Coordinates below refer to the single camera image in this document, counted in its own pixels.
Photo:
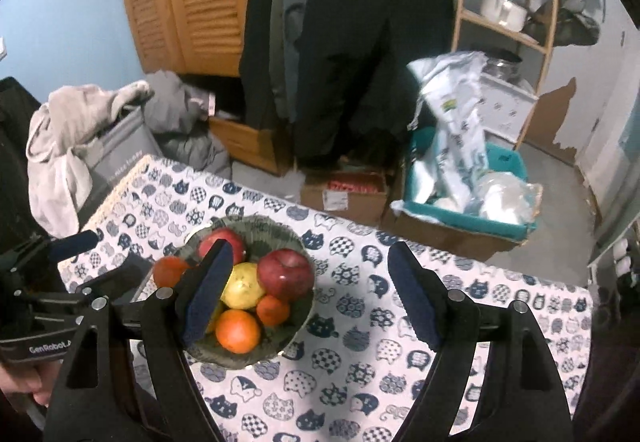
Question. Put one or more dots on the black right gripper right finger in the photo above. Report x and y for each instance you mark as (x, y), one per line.
(522, 396)

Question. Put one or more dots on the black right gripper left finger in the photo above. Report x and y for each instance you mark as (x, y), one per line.
(95, 395)

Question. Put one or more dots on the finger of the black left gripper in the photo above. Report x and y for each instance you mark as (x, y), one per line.
(42, 249)
(121, 284)

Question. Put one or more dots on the small orange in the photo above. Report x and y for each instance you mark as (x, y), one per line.
(167, 271)

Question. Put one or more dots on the large orange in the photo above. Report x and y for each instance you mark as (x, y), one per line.
(237, 331)

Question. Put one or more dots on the small tangerine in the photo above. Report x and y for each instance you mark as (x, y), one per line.
(272, 311)

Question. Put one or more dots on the dark red apple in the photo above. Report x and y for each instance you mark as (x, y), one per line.
(285, 274)

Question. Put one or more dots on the person's left hand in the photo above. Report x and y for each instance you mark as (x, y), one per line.
(36, 380)

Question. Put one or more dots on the beige clothes pile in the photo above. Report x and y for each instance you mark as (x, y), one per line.
(59, 134)

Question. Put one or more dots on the grey laundry bag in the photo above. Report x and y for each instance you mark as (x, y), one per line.
(112, 156)

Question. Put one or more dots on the green glass bowl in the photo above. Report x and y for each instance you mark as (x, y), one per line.
(256, 237)

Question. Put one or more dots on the cat pattern tablecloth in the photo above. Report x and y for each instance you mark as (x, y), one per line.
(356, 367)

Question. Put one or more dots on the grey jacket pile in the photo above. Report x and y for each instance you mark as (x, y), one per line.
(177, 116)

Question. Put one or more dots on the white shoe rack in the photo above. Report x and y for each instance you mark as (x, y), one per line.
(616, 259)

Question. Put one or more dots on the teal cardboard box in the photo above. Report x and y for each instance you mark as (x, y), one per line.
(439, 209)

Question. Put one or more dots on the clear plastic bag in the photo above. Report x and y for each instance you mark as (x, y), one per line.
(503, 197)

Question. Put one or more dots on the brown cardboard box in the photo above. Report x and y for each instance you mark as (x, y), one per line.
(359, 196)

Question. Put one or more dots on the white patterned plastic bag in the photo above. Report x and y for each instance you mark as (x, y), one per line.
(449, 168)

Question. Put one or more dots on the black hanging coat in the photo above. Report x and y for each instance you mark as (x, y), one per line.
(335, 73)

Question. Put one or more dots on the white cooking pot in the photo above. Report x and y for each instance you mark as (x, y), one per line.
(509, 14)

